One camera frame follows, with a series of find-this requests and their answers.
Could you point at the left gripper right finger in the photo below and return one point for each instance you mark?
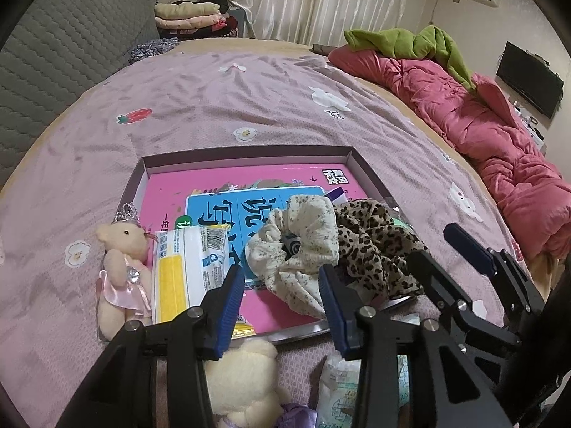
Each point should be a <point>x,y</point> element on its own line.
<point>445,387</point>

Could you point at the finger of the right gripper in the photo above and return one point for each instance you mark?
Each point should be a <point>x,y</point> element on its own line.
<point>481,253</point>
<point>443,291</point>

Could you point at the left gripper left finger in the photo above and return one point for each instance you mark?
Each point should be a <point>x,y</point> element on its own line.
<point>120,388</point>

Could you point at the green tissue pack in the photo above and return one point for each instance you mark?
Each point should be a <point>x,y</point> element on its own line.
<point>337,391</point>

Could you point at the leopard print scrunchie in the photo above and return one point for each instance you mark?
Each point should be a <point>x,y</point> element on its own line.
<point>374,246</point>

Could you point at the beige mouse plush pink dress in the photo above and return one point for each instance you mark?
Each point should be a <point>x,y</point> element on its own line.
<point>125,284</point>

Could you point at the cream bear plush purple dress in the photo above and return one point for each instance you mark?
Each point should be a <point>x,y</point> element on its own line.
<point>244,392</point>

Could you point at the white yellow tissue pack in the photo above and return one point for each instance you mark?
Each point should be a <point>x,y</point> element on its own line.
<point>187,263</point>

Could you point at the floral cream scrunchie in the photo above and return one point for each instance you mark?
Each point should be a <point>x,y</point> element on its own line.
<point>290,248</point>

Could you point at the red pink comforter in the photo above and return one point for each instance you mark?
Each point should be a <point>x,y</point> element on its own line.
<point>532,196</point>

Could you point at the shallow dark cardboard box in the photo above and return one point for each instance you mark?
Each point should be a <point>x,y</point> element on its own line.
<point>220,158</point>

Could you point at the pink blue book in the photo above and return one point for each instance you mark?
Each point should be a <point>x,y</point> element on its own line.
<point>242,198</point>

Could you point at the pink patterned bedsheet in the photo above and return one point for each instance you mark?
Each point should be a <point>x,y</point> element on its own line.
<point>73,179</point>

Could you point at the green garment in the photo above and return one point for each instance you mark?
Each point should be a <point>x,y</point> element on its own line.
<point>431,43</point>

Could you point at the blue patterned cloth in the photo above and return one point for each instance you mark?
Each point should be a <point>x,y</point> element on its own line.
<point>152,48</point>

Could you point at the stack of folded clothes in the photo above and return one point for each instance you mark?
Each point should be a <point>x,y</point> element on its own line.
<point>203,19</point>

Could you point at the grey quilted headboard cover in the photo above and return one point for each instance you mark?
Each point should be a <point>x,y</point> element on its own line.
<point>57,51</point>

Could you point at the black wall television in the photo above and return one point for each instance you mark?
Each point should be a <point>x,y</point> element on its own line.
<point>531,78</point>

